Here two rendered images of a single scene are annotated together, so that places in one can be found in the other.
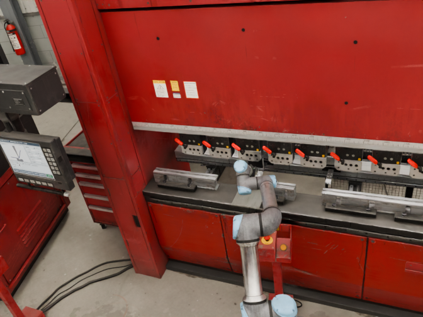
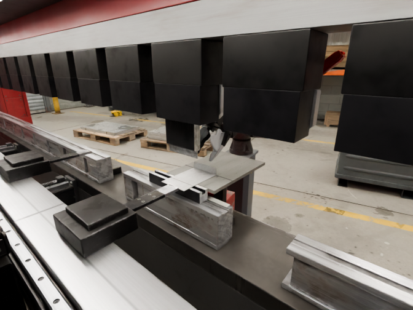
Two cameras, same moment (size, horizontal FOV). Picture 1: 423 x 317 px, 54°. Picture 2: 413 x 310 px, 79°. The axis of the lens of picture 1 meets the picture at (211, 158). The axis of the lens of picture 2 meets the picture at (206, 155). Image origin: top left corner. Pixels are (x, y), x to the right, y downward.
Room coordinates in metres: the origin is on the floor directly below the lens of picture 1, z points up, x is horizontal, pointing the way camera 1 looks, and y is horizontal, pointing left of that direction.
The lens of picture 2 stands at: (2.77, -0.08, 1.29)
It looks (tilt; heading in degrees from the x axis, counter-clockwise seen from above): 19 degrees down; 193
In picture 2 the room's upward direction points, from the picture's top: straight up
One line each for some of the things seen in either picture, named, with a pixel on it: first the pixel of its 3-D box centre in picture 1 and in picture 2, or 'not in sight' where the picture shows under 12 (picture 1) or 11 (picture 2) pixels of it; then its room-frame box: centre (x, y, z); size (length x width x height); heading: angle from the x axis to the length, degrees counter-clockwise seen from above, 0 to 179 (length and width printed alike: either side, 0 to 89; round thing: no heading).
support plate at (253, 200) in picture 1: (250, 193); (218, 168); (2.06, -0.21, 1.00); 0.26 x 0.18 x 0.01; 153
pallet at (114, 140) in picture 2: not in sight; (110, 132); (-1.50, -3.05, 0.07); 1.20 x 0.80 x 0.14; 73
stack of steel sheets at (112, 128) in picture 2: not in sight; (110, 127); (-1.50, -3.05, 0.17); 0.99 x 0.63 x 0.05; 73
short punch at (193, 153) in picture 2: (255, 163); (182, 136); (2.19, -0.28, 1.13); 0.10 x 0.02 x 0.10; 63
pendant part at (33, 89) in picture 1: (36, 136); not in sight; (2.34, 1.06, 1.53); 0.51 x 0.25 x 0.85; 61
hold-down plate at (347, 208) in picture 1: (350, 209); (98, 162); (1.87, -0.79, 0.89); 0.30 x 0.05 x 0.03; 63
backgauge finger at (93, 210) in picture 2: (264, 163); (129, 203); (2.34, -0.35, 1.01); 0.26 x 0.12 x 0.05; 153
